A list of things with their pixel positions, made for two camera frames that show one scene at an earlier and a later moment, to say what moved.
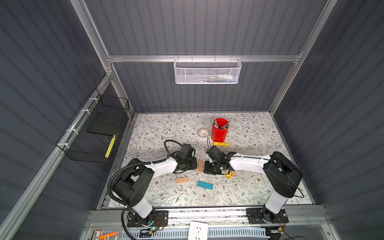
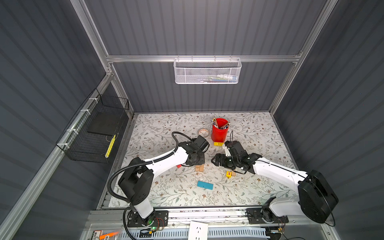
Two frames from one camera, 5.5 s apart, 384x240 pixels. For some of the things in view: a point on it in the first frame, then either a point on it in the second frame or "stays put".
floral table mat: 251,133 stays put
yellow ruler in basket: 110,146 stays put
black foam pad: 105,123 stays put
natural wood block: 182,179 to 200,167
